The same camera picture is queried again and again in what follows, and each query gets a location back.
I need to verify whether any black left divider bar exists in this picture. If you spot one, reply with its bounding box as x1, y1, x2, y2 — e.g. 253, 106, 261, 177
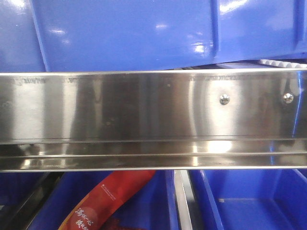
0, 172, 63, 230

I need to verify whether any rail screw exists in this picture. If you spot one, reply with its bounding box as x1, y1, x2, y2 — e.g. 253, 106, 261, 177
283, 92, 294, 104
219, 94, 230, 105

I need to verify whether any red snack packet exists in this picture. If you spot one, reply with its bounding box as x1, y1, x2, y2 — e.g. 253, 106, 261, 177
59, 170, 155, 230

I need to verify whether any large blue plastic bin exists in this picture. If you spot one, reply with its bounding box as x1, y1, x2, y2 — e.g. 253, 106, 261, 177
0, 0, 307, 72

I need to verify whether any lower middle blue bin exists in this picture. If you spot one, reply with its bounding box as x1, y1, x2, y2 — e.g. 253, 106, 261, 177
29, 170, 179, 230

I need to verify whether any white roller track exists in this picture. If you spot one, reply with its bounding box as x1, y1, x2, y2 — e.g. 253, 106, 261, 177
259, 59, 307, 69

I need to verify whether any lower right blue bin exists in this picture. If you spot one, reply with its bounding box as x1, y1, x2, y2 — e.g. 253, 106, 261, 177
189, 169, 307, 230

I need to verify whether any stainless steel shelf rail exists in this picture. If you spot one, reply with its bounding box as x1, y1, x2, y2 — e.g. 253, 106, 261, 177
0, 69, 307, 172

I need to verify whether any lower left blue bin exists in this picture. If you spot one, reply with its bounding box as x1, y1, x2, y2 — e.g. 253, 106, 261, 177
0, 172, 48, 213

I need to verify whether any steel shelf divider bar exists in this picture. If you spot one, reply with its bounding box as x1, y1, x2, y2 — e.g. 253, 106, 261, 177
174, 170, 204, 230

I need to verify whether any left rail screw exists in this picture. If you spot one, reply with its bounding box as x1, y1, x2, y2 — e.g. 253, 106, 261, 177
219, 94, 230, 105

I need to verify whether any right rail screw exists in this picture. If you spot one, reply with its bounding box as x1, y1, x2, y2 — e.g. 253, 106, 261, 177
283, 92, 294, 104

